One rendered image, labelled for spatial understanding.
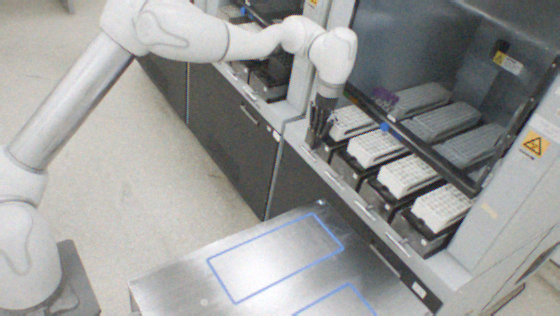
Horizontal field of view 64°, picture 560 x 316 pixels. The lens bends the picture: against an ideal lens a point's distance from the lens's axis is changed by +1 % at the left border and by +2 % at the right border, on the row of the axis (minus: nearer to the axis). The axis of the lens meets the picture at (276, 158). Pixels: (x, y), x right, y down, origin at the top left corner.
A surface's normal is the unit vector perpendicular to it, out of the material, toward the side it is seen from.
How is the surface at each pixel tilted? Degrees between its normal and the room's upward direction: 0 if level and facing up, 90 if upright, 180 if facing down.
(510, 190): 90
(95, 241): 0
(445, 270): 0
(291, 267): 0
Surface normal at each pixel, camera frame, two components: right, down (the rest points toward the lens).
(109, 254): 0.15, -0.74
